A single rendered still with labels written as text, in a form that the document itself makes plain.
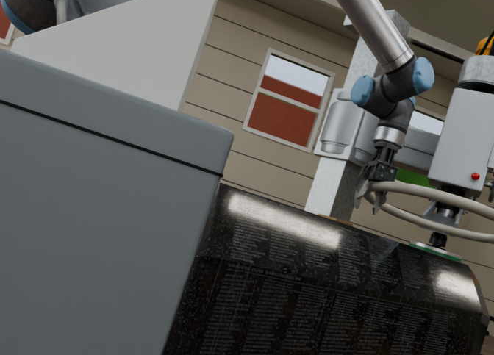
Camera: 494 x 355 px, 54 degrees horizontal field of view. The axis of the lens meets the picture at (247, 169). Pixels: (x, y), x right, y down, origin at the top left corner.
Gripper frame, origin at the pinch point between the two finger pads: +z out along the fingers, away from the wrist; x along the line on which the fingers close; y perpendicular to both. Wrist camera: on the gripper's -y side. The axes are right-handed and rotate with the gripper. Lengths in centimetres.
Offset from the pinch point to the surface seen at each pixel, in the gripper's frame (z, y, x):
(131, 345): 34, 81, -53
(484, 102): -64, -44, 52
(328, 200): -10, -115, 21
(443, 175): -30, -49, 46
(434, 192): -7.7, 20.5, 9.6
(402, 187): -7.3, 14.3, 3.2
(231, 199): 9.9, -24.7, -37.9
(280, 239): 17.7, -19.4, -18.1
